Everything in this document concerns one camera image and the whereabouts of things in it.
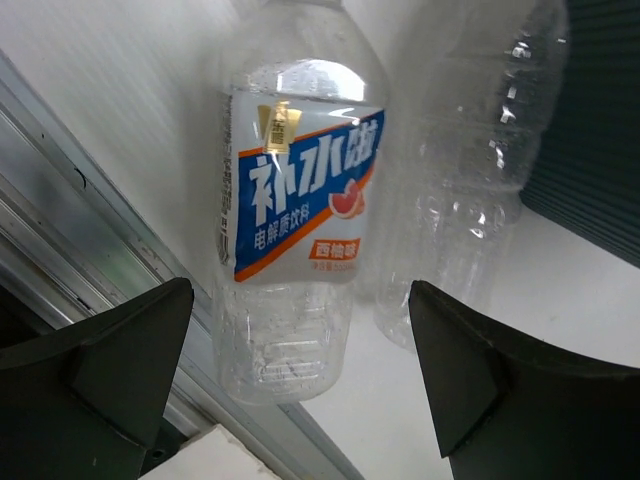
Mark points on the white blue label bottle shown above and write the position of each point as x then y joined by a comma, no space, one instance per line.
302,98

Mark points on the aluminium table front rail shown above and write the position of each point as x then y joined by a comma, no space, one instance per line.
72,246

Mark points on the dark green plastic bin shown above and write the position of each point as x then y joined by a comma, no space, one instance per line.
586,177

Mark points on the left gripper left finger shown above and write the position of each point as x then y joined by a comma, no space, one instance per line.
87,401

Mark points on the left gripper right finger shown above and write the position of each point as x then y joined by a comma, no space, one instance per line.
506,405

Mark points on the clear unlabelled plastic bottle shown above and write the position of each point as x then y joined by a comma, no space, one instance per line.
474,87

